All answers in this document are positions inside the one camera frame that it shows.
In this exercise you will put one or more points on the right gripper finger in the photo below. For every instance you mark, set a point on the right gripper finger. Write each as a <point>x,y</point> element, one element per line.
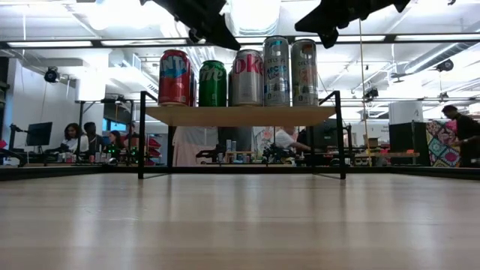
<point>330,37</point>
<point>330,15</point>

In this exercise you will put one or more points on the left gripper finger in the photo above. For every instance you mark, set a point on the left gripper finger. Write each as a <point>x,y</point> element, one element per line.
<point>221,33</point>

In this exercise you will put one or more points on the slim Celsius Arctic Vibe can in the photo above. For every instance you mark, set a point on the slim Celsius Arctic Vibe can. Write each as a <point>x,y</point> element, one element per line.
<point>276,75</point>
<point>304,75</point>

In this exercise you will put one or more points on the green Sprite can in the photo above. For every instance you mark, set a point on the green Sprite can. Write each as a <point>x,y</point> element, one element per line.
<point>212,86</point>

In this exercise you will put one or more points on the silver Diet Coke can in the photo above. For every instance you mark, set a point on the silver Diet Coke can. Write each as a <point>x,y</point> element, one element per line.
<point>247,82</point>

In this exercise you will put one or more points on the black background robot arm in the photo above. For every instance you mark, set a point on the black background robot arm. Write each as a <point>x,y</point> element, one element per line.
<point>210,153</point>
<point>277,153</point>

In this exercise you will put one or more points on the wooden shelf black metal legs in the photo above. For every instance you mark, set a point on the wooden shelf black metal legs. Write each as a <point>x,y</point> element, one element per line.
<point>240,116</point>

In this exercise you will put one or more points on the long ceiling light bar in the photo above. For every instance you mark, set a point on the long ceiling light bar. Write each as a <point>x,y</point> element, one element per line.
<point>412,37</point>

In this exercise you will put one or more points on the black ceiling-mounted device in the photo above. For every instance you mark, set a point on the black ceiling-mounted device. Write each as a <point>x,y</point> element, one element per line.
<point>51,75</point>
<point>371,93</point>

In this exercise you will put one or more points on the black ceiling dome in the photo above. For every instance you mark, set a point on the black ceiling dome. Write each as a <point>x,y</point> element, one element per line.
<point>445,65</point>

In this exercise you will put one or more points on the black background monitor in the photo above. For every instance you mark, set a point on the black background monitor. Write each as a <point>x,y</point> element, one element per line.
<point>39,134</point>
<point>326,135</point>

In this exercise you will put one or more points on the cardboard box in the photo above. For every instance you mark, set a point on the cardboard box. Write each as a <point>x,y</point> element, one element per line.
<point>370,142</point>

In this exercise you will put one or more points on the colourful poster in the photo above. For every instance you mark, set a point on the colourful poster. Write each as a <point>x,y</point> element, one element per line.
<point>262,138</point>

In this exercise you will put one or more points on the black background cabinet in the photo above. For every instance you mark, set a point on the black background cabinet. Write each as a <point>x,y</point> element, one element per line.
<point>405,140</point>

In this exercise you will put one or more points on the red stacked bins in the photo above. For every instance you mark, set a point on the red stacked bins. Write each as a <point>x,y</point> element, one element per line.
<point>153,144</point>

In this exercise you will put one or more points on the seated person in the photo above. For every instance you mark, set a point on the seated person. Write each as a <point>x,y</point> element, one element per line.
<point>115,142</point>

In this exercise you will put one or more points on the colourful patchwork quilt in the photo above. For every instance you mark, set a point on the colourful patchwork quilt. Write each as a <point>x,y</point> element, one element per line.
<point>438,146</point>

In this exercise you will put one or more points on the black-legged background table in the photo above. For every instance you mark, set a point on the black-legged background table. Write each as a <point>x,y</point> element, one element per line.
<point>80,123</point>

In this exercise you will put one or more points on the large white round duct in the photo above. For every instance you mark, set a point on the large white round duct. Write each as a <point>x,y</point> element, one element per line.
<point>258,18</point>

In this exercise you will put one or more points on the silver ventilation duct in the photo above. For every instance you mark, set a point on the silver ventilation duct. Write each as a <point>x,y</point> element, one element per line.
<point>423,63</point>

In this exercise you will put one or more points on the black aluminium frame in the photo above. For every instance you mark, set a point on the black aluminium frame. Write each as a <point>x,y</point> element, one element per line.
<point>442,172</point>

